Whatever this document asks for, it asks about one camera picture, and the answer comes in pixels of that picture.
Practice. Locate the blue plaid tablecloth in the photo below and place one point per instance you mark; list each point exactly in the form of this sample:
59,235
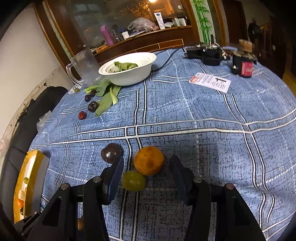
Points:
245,136

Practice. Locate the wooden cabinet counter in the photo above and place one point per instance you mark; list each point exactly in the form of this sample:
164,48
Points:
175,37

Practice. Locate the green vegetable leaves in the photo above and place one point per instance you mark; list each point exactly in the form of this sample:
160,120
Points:
107,92

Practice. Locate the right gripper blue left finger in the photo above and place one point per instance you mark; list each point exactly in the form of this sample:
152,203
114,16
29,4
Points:
111,177

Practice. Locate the black red cylindrical device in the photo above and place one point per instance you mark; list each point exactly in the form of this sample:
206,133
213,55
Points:
242,63

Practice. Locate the black leather sofa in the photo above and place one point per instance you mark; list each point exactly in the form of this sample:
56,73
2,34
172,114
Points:
21,141

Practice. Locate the dark purple plum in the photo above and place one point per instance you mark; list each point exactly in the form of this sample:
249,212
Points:
111,152

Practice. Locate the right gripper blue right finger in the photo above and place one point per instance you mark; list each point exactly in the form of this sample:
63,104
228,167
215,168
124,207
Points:
184,180

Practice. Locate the mandarin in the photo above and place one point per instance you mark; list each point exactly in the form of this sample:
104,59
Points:
149,160

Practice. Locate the black charger device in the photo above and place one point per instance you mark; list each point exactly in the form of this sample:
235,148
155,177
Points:
210,54

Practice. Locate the purple thermos bottle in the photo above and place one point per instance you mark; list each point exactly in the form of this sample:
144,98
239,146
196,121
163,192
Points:
107,35

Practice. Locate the dark grape leaves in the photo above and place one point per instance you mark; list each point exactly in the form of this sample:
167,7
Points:
93,106
87,98

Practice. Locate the yellow rimmed foam tray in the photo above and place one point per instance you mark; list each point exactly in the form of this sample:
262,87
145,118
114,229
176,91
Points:
27,197

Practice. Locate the clear plastic pitcher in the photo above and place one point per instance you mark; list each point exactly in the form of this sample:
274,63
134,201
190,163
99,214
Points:
87,68

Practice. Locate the white box on counter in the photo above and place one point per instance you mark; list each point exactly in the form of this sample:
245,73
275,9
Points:
160,21

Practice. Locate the white bowl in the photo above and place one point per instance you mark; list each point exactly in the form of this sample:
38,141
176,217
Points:
128,69

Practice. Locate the white instruction leaflet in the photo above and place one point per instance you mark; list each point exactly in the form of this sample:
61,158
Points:
211,81

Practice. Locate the small red fruit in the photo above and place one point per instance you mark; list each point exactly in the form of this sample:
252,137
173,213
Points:
82,115

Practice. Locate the clear plastic bag on counter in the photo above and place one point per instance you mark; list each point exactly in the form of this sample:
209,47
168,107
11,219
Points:
143,24

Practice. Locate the clear plastic bag on sofa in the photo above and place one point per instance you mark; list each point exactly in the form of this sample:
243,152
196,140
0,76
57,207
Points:
42,121

